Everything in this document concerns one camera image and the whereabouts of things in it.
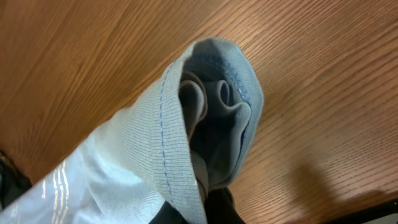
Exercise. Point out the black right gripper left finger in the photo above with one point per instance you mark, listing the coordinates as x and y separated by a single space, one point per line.
168 215

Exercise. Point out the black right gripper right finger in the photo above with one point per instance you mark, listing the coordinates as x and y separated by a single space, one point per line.
220 208

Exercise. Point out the light blue printed t-shirt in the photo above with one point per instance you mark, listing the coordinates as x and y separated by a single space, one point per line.
189 133

